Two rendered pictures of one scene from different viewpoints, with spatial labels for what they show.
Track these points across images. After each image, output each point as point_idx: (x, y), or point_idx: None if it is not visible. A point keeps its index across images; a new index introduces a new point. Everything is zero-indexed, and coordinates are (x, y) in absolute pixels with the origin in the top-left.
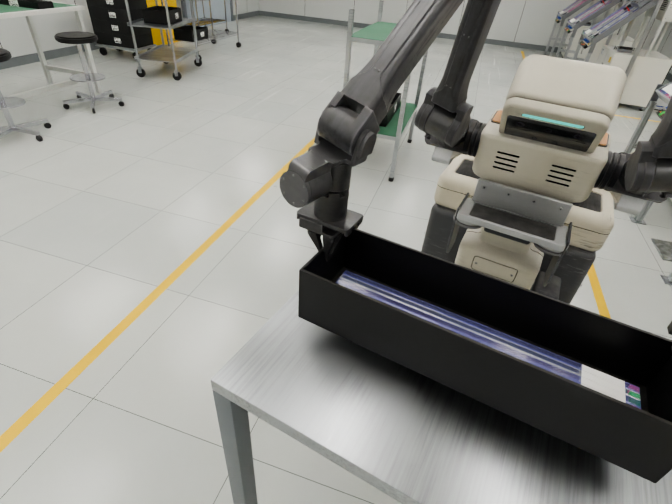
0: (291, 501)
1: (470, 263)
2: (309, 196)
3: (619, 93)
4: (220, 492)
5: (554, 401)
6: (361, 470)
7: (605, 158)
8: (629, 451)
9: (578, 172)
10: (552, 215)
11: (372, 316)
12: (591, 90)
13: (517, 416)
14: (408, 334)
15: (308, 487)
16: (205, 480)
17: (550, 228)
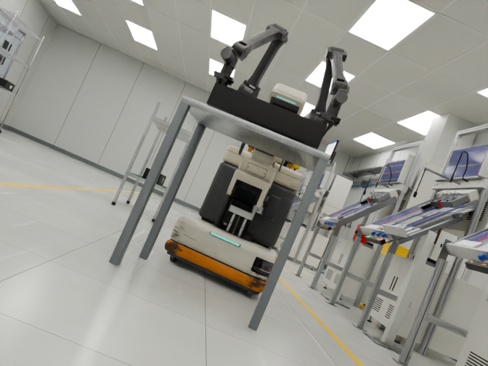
0: (131, 263)
1: (245, 167)
2: (231, 55)
3: (305, 98)
4: (85, 246)
5: (293, 122)
6: (240, 119)
7: None
8: (311, 136)
9: None
10: None
11: (240, 98)
12: (298, 94)
13: (282, 131)
14: (251, 104)
15: (139, 264)
16: (72, 240)
17: None
